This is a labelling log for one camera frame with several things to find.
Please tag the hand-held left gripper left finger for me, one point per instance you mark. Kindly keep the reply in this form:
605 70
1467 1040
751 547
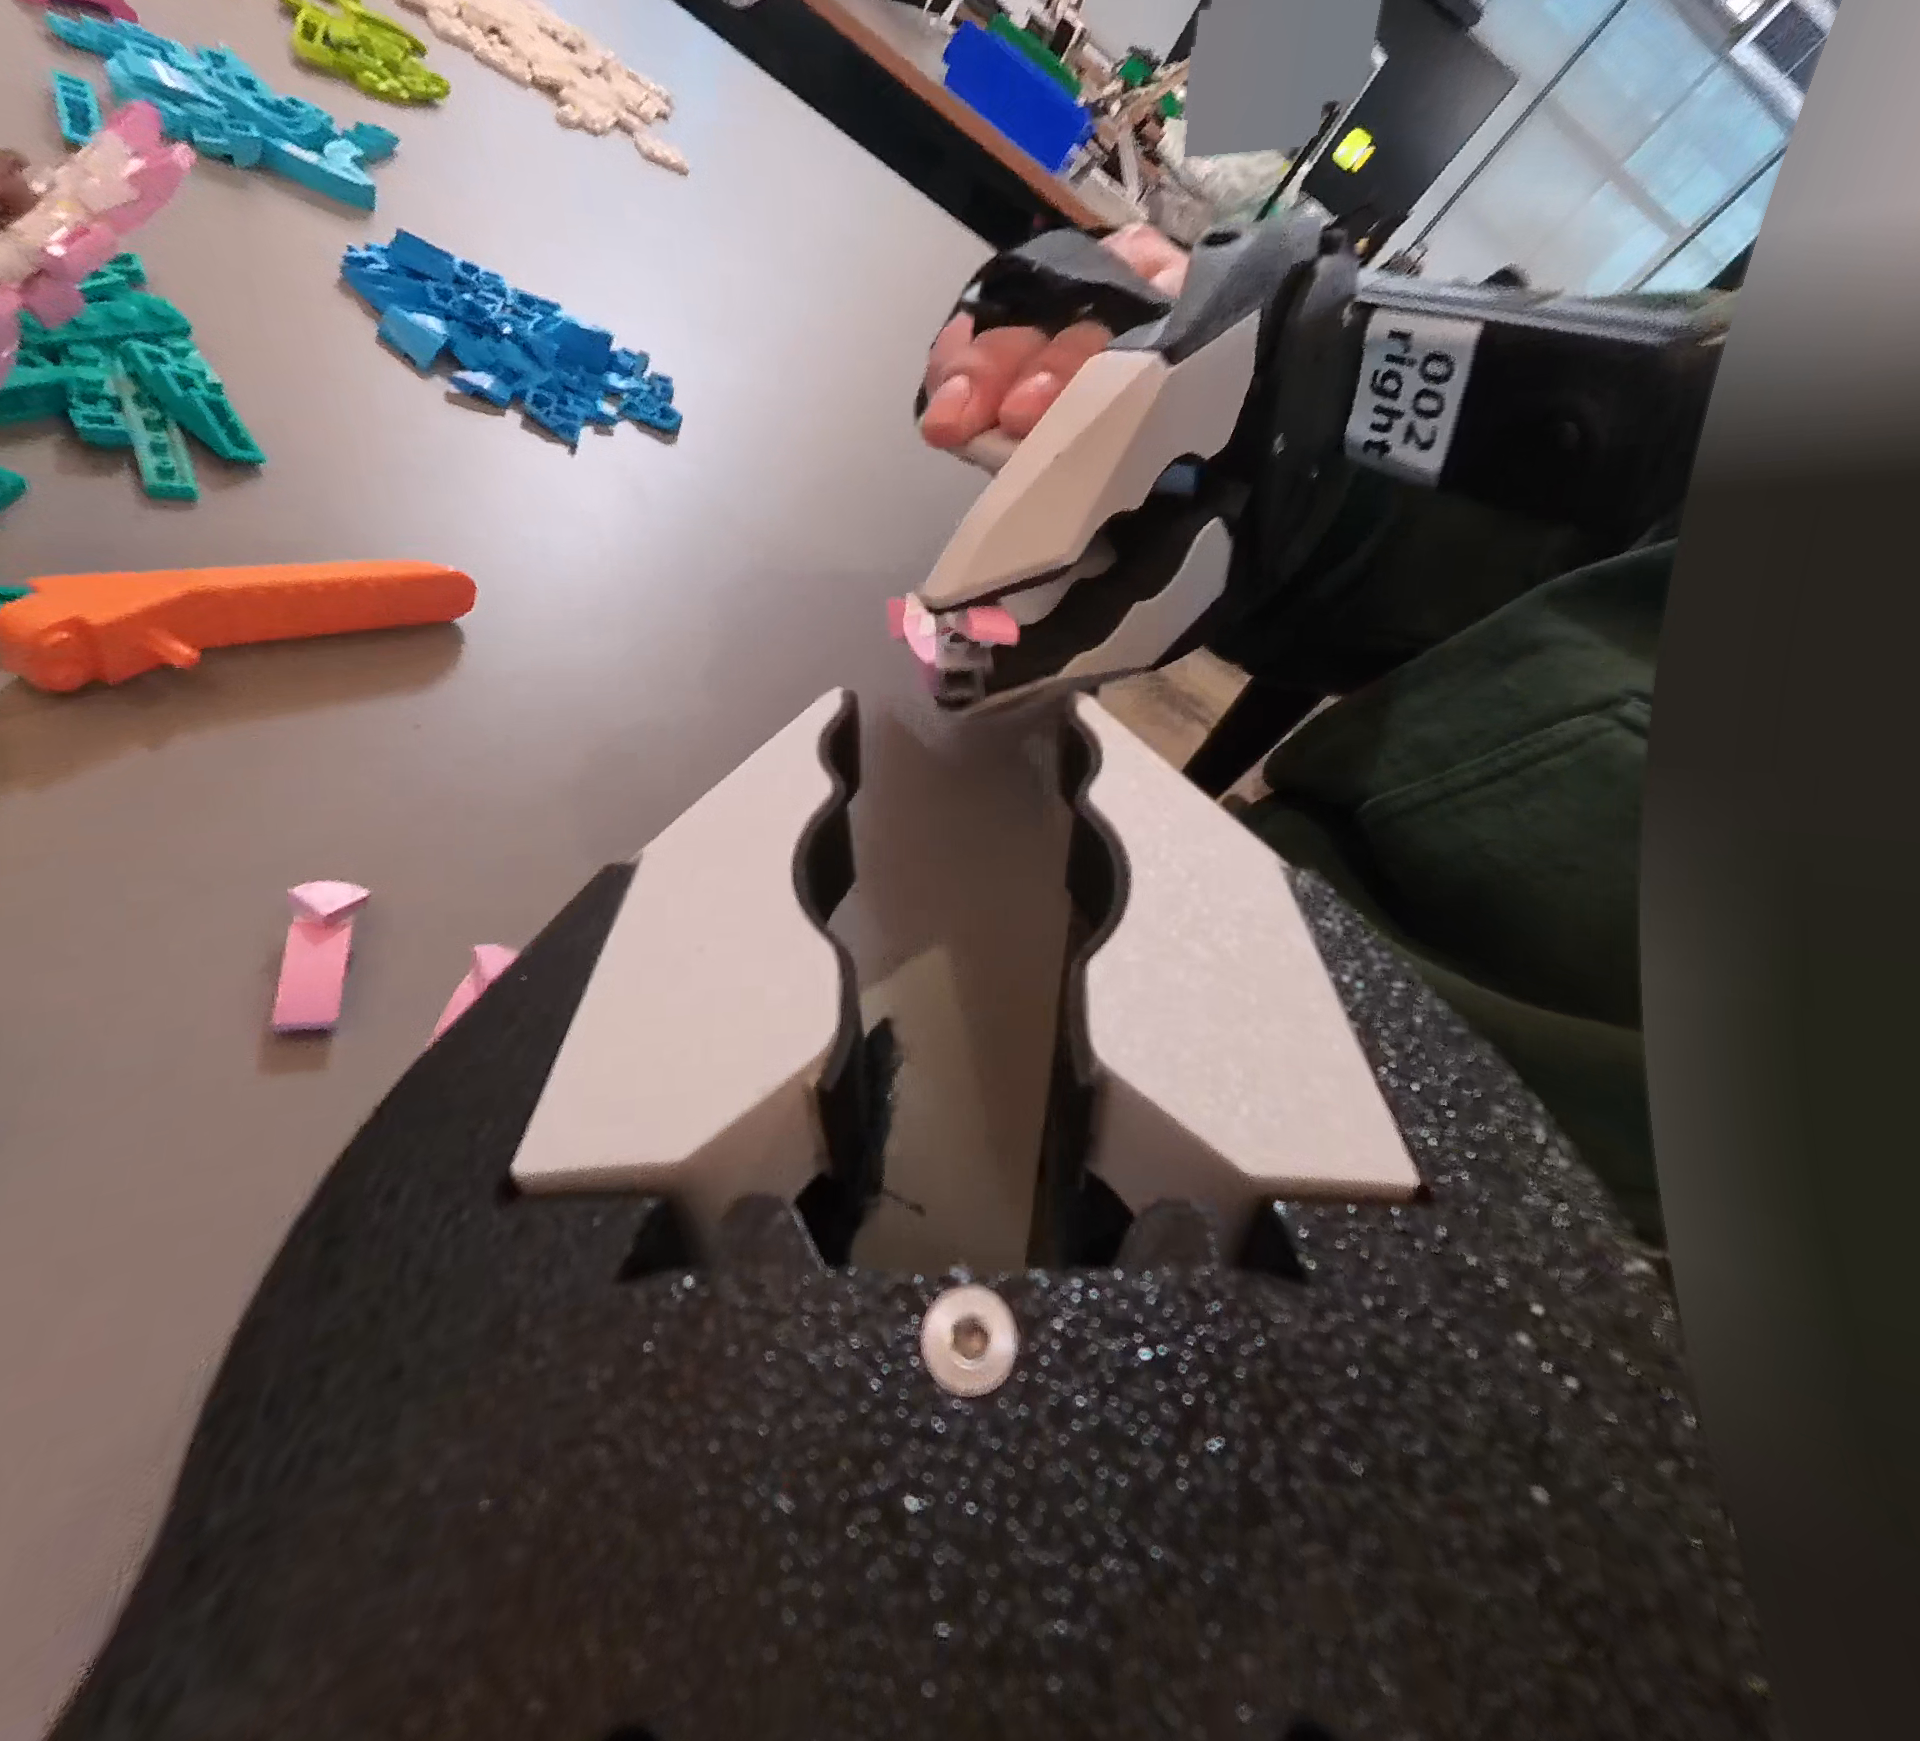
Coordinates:
675 1008

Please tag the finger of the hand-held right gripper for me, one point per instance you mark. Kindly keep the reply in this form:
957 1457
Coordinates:
1095 436
1184 587

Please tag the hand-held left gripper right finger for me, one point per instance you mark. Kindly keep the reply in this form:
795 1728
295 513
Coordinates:
1244 1022

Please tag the small pink lego piece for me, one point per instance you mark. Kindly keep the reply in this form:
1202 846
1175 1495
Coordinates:
960 629

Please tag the pink lego flamingo model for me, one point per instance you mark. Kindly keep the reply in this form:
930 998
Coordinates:
104 188

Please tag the short pink lego brick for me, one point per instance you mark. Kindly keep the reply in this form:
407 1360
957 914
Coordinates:
480 979

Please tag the long pink lego plate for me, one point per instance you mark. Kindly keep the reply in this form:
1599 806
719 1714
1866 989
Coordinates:
313 977

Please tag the pile of blue lego bricks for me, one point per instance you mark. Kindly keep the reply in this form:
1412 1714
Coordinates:
495 330

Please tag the pile of white lego bricks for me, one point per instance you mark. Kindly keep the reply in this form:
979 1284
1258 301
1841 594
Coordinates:
495 24

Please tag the pile of teal lego bricks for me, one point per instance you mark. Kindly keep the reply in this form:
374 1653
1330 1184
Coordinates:
134 384

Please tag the pile of lime lego bricks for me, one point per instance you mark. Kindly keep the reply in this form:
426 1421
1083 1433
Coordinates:
353 47

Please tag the pile of cyan lego bricks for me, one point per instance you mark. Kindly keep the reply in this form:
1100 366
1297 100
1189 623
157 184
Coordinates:
211 98

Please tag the person's right hand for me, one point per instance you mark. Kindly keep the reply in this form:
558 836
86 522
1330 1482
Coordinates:
990 398

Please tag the person's green jacket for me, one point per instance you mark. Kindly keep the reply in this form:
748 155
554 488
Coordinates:
1471 842

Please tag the blue plastic bin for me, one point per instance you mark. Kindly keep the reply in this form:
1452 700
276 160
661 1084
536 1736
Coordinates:
1012 98

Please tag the black display panel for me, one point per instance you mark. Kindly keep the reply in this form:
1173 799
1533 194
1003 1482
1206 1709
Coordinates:
1440 76

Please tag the background wooden table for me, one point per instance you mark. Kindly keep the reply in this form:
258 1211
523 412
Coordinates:
901 47

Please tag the orange brick separator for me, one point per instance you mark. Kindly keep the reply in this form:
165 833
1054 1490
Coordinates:
271 601

